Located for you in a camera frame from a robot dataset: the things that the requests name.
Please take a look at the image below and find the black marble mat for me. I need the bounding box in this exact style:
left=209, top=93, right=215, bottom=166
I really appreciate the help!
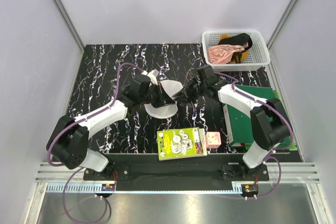
left=51, top=42, right=302, bottom=155

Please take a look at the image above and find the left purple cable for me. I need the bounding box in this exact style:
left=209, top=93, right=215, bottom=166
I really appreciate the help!
left=46, top=62, right=148, bottom=222

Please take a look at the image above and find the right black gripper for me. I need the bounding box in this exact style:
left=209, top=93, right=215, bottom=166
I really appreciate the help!
left=173, top=78, right=207, bottom=104

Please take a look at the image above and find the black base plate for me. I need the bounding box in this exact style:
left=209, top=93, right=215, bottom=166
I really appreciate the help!
left=83, top=153, right=271, bottom=192

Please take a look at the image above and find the white plastic basket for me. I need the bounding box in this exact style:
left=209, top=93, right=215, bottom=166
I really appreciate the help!
left=202, top=30, right=270, bottom=71

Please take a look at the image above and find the pink cube box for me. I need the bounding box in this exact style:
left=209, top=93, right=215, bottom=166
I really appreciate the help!
left=205, top=132, right=222, bottom=149

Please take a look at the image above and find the black garment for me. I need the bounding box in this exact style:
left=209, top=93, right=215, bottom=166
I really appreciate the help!
left=218, top=33, right=253, bottom=50

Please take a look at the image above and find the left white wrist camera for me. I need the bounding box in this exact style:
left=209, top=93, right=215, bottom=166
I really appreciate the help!
left=142, top=69, right=159, bottom=85

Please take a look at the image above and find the pink satin garment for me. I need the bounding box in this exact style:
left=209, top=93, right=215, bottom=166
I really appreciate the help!
left=207, top=45, right=246, bottom=65

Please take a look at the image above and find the green binder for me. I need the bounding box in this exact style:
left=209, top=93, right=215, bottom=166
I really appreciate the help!
left=223, top=83, right=297, bottom=153

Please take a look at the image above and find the green illustrated book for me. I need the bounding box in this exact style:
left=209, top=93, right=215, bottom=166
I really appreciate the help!
left=157, top=127, right=207, bottom=161

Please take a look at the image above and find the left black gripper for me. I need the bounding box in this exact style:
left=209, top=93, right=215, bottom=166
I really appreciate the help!
left=139, top=82, right=175, bottom=109

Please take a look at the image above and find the yellow garment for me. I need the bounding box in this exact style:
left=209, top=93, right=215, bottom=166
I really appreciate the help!
left=230, top=50, right=248, bottom=63

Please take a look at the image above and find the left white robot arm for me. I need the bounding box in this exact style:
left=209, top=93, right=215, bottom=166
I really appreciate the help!
left=46, top=73, right=183, bottom=180

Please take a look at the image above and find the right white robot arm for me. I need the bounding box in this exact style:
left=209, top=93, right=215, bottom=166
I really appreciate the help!
left=173, top=65, right=294, bottom=180

